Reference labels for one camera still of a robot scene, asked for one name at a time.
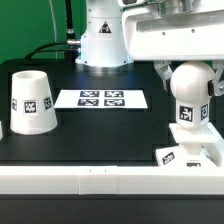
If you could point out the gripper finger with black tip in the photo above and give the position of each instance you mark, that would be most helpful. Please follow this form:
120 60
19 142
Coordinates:
216 85

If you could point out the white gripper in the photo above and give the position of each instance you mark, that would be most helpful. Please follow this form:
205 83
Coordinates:
173 30

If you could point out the white lamp bulb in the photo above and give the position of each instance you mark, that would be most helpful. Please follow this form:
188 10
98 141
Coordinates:
189 86

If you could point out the white lamp base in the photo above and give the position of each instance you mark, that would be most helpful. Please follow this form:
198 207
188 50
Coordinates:
195 148

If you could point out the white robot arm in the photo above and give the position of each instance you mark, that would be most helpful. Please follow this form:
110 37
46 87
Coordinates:
103 44

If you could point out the white lamp shade cone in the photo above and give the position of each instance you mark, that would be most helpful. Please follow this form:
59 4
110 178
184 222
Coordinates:
32 108

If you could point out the white sheet with markers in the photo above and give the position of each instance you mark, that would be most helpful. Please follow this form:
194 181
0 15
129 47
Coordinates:
101 99

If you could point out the white block at left edge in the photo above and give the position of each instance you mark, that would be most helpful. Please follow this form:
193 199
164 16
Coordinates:
1 130

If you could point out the white front fence rail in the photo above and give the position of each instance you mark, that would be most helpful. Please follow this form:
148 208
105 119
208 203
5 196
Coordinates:
110 180

